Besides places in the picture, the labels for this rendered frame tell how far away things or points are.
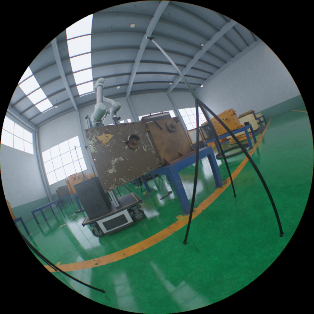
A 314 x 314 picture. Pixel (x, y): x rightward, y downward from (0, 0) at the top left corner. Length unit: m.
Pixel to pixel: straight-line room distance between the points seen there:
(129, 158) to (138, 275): 1.03
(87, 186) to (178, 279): 1.39
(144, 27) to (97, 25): 3.07
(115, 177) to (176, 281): 0.92
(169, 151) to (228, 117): 2.51
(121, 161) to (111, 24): 8.32
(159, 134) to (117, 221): 1.28
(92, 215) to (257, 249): 1.75
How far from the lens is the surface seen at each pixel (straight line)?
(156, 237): 1.25
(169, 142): 1.47
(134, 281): 1.00
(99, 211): 1.60
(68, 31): 8.57
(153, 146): 1.27
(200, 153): 1.45
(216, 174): 1.68
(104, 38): 8.88
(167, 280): 0.90
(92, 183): 1.53
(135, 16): 8.80
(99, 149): 0.96
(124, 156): 1.01
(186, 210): 1.36
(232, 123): 3.50
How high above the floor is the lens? 0.78
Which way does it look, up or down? level
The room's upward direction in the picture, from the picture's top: 22 degrees counter-clockwise
